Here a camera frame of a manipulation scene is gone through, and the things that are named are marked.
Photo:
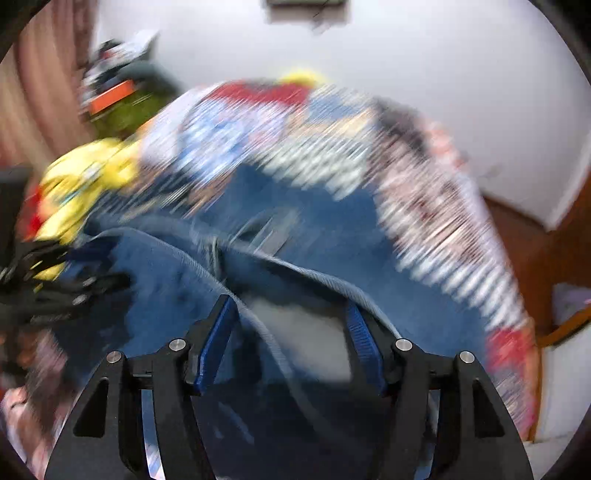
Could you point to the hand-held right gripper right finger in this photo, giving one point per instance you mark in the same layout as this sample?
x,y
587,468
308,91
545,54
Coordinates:
x,y
364,341

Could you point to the orange box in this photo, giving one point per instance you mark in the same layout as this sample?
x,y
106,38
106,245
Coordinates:
x,y
113,98

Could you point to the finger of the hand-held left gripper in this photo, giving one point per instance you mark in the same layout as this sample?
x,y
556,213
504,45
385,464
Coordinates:
x,y
32,261
78,288

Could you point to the blue denim jacket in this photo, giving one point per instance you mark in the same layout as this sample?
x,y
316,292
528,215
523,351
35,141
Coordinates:
x,y
323,240

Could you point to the white refrigerator with stickers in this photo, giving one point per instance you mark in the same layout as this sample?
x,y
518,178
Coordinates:
x,y
565,369

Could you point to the yellow cartoon blanket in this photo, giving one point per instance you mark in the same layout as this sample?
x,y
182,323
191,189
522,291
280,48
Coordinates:
x,y
78,184

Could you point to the red cloth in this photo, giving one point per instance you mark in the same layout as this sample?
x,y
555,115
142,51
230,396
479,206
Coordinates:
x,y
34,217

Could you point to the striped reddish curtain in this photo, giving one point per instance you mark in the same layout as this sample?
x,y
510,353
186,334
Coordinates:
x,y
41,92

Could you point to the pile of clothes and clutter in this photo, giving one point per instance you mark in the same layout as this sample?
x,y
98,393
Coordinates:
x,y
124,55

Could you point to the green patterned cloth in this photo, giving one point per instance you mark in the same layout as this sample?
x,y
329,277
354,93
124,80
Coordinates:
x,y
138,108

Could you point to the small black wall monitor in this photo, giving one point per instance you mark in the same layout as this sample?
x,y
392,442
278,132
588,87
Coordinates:
x,y
304,2

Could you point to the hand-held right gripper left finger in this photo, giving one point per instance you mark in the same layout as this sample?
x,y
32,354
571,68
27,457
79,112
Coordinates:
x,y
217,341

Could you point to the patchwork printed bedspread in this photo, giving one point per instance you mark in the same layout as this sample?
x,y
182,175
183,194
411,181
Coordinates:
x,y
415,194

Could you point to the yellow rounded object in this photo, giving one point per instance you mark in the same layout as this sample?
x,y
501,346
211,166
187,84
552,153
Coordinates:
x,y
302,78

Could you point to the dark grey cushion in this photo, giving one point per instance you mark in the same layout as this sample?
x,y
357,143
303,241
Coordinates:
x,y
152,74

